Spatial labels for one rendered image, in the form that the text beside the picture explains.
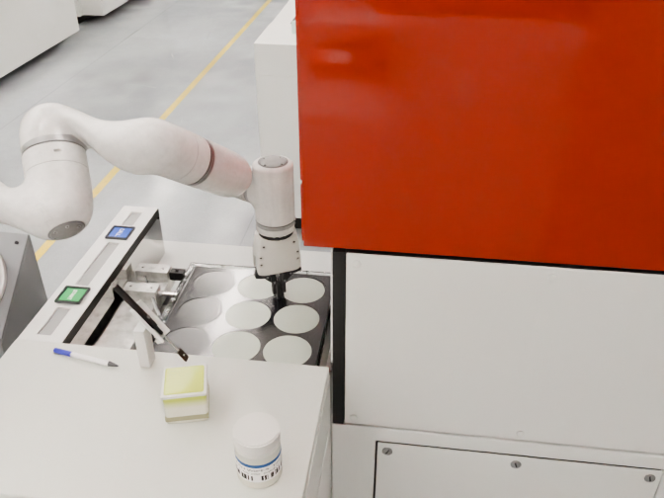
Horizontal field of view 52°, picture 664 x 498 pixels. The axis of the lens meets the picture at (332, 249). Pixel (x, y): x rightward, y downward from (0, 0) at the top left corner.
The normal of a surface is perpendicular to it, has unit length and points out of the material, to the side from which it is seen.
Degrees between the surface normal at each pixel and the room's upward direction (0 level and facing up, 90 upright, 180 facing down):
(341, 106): 90
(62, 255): 0
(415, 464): 90
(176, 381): 0
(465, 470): 90
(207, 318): 0
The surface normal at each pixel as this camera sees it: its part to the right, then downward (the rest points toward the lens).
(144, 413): 0.00, -0.84
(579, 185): -0.13, 0.54
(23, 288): 0.98, 0.10
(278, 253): 0.31, 0.52
